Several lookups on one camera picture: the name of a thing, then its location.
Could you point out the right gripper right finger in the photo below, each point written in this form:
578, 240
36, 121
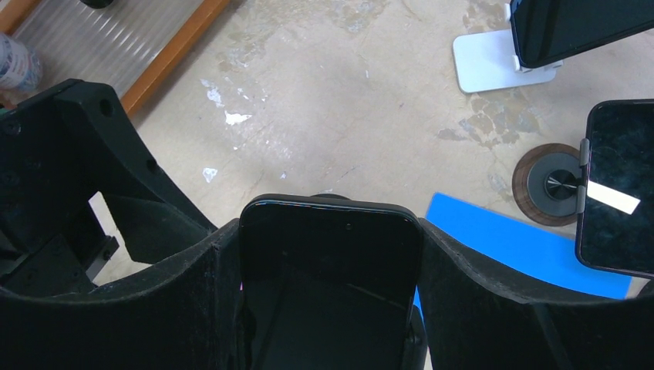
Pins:
482, 314

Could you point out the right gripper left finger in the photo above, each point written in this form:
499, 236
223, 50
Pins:
180, 313

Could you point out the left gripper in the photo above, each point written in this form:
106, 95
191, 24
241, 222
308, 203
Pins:
58, 149

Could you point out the black smartphone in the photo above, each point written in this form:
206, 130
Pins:
330, 284

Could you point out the black round-base phone stand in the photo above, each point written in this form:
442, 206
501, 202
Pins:
330, 196

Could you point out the black phone on wooden stand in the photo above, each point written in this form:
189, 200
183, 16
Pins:
615, 194

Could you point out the white phone stand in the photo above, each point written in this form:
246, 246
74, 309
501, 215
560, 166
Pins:
487, 61

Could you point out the black phone on white stand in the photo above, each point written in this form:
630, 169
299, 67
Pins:
549, 31

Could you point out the blue mat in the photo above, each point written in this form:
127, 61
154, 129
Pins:
539, 266

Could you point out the orange wooden rack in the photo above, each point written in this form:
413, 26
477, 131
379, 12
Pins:
137, 47

